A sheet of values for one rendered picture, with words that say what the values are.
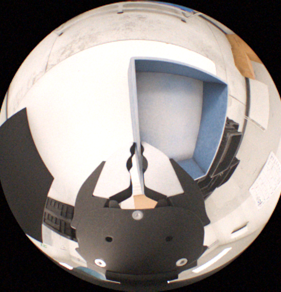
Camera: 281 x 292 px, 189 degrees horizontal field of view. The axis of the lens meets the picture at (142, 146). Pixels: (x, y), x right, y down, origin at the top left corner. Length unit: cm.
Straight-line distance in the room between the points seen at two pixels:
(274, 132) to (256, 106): 74
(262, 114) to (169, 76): 241
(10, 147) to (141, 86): 35
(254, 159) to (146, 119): 268
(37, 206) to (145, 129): 38
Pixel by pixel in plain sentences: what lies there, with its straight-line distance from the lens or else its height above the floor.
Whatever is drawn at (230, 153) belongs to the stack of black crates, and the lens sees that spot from 102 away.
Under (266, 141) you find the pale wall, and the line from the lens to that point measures 260.
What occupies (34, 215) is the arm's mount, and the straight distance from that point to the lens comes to 35.
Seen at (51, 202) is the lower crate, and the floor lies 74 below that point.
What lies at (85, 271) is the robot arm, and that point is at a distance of 26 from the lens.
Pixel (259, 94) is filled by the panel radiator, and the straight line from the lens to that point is 258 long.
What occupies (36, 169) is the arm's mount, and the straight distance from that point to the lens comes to 36.
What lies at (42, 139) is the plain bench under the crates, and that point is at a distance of 31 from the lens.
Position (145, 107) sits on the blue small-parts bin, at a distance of 16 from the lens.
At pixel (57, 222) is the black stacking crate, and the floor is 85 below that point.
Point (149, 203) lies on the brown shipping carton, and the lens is 34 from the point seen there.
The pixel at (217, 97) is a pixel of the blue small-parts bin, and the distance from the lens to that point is 19.
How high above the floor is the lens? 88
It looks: 57 degrees down
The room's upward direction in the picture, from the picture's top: 162 degrees clockwise
